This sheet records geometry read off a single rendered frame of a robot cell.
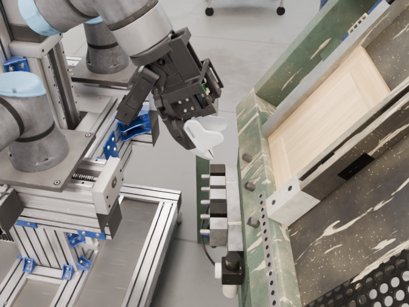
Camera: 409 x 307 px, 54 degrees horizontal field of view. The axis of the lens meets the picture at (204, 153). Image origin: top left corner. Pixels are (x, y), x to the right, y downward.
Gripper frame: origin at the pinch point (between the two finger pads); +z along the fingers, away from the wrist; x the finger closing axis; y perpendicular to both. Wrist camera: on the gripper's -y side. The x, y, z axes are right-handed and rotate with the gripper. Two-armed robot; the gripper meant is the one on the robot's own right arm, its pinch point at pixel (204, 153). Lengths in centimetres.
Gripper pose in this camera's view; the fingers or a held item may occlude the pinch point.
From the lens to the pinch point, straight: 65.9
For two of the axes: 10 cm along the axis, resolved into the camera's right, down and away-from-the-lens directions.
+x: 1.9, -6.5, 7.4
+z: 4.5, 7.2, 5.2
